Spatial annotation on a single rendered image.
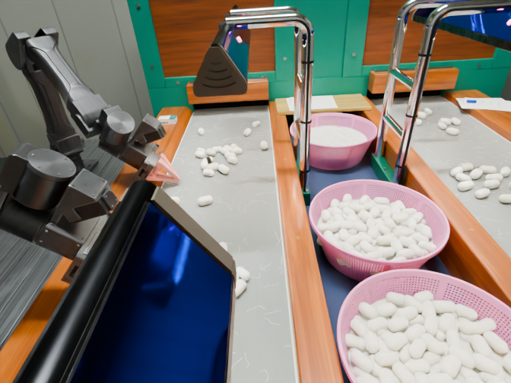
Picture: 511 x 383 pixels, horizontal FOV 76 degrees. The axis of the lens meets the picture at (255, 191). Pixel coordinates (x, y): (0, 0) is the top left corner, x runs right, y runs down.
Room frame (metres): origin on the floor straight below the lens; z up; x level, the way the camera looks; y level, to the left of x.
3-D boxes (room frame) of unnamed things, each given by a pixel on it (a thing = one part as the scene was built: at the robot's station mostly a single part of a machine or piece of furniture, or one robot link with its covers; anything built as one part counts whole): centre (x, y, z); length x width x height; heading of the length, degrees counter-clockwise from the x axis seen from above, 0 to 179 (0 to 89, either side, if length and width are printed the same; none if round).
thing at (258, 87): (1.24, 0.08, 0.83); 0.30 x 0.06 x 0.07; 88
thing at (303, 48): (0.79, -0.05, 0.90); 0.20 x 0.19 x 0.45; 178
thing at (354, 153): (0.96, -0.25, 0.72); 0.27 x 0.27 x 0.10
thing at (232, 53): (0.80, 0.03, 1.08); 0.62 x 0.08 x 0.07; 178
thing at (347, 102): (1.18, -0.26, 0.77); 0.33 x 0.15 x 0.01; 88
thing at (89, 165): (0.94, 0.57, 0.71); 0.20 x 0.07 x 0.08; 179
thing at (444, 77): (1.22, -0.60, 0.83); 0.30 x 0.06 x 0.07; 88
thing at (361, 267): (0.52, -0.24, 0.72); 0.27 x 0.27 x 0.10
